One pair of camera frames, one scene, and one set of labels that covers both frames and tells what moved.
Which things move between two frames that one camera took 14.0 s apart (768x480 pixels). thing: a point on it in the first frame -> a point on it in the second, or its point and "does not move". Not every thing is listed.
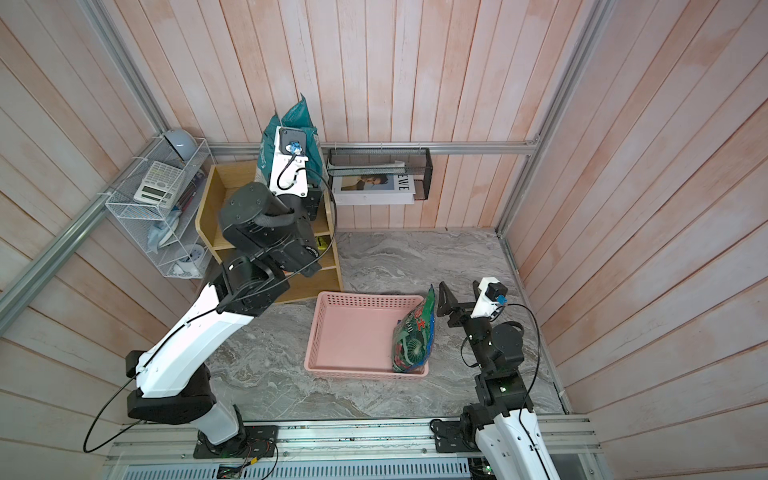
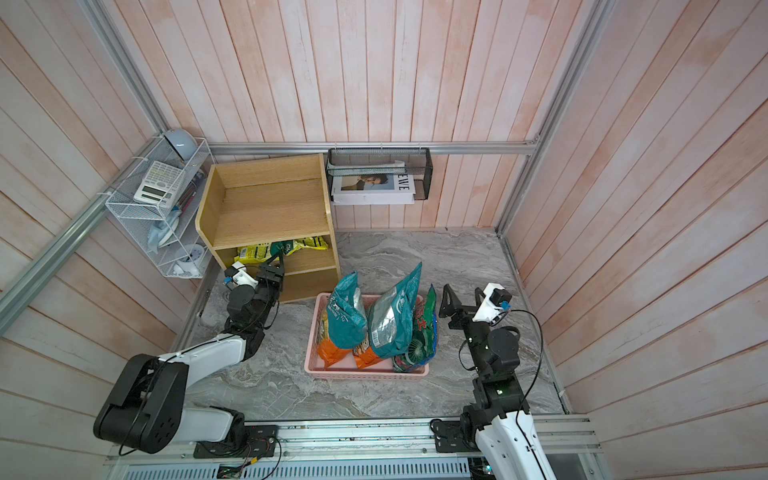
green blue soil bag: x=413 y=335 does not move
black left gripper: x=312 y=201 -> x=278 y=271
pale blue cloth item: x=160 y=229 does not move
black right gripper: x=454 y=303 does not move
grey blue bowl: x=183 y=142 does not move
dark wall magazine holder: x=385 y=161 does not move
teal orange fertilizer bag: x=298 y=114 -> x=347 y=321
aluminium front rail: x=389 y=450 does not move
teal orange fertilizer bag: x=267 y=148 -> x=390 y=327
